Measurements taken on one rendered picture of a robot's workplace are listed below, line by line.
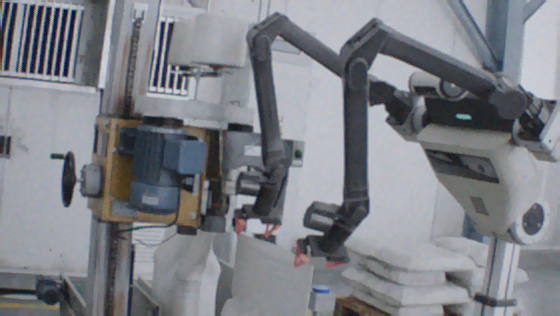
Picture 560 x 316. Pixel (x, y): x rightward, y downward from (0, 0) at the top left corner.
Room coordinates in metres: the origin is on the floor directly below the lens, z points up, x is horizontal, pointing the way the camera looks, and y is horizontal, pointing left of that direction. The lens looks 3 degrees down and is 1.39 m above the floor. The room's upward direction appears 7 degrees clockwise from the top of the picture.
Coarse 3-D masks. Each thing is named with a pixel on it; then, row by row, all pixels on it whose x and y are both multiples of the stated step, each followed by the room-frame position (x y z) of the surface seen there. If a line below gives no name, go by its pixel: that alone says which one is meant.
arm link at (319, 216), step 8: (312, 208) 1.83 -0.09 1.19; (320, 208) 1.82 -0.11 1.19; (328, 208) 1.83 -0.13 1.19; (336, 208) 1.84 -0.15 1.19; (344, 208) 1.86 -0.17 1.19; (360, 208) 1.79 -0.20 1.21; (304, 216) 1.86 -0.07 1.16; (312, 216) 1.82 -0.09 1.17; (320, 216) 1.82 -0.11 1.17; (328, 216) 1.83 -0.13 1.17; (336, 216) 1.82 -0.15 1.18; (344, 216) 1.83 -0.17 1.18; (352, 216) 1.80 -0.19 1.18; (360, 216) 1.80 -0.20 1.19; (304, 224) 1.84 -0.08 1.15; (312, 224) 1.82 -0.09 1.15; (320, 224) 1.82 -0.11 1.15; (328, 224) 1.83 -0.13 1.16; (352, 224) 1.82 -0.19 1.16; (360, 224) 1.82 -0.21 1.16
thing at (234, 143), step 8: (216, 128) 2.62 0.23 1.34; (232, 136) 2.42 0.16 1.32; (240, 136) 2.43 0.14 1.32; (248, 136) 2.45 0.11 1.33; (256, 136) 2.46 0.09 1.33; (224, 144) 2.41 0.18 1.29; (232, 144) 2.42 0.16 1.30; (240, 144) 2.44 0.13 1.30; (248, 144) 2.45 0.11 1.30; (256, 144) 2.46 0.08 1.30; (224, 152) 2.41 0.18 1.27; (232, 152) 2.43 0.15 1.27; (240, 152) 2.44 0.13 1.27; (288, 152) 2.51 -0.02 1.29; (224, 160) 2.41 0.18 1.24; (232, 160) 2.43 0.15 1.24; (240, 160) 2.44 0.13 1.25; (248, 160) 2.45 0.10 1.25; (256, 160) 2.46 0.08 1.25; (288, 160) 2.51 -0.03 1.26; (224, 168) 2.42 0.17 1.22; (232, 168) 2.43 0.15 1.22; (256, 168) 2.49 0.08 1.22; (288, 168) 2.52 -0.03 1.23; (288, 176) 2.52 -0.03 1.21; (216, 184) 2.43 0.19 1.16; (280, 184) 2.51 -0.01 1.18; (216, 192) 2.42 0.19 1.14; (216, 200) 2.42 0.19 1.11; (280, 200) 2.51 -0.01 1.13; (216, 208) 2.41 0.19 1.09; (280, 208) 2.51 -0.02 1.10; (280, 216) 2.52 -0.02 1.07
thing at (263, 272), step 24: (240, 240) 2.39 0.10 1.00; (240, 264) 2.37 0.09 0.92; (264, 264) 2.15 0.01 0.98; (288, 264) 2.06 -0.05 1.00; (240, 288) 2.34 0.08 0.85; (264, 288) 2.14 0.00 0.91; (288, 288) 2.05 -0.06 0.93; (240, 312) 2.18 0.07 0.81; (264, 312) 2.13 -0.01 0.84; (288, 312) 2.04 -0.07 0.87
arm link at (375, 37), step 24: (384, 24) 1.64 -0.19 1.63; (360, 48) 1.61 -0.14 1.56; (384, 48) 1.62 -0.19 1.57; (408, 48) 1.63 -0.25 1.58; (432, 48) 1.66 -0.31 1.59; (432, 72) 1.67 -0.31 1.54; (456, 72) 1.67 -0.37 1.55; (480, 72) 1.69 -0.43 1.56; (504, 72) 1.76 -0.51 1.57; (480, 96) 1.70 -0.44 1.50; (504, 96) 1.68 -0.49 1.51
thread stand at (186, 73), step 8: (208, 0) 2.37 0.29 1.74; (208, 8) 2.37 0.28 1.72; (176, 72) 2.47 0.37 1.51; (184, 72) 2.44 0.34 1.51; (192, 72) 2.45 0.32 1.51; (200, 72) 2.28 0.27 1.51; (208, 72) 2.28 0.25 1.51; (216, 72) 2.22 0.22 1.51; (224, 72) 2.22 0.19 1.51; (200, 80) 2.37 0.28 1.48
